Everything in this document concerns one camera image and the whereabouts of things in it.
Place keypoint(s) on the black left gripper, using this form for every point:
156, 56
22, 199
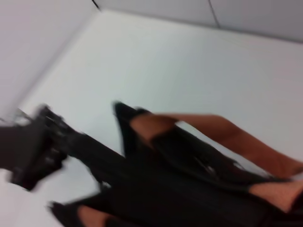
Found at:
23, 151

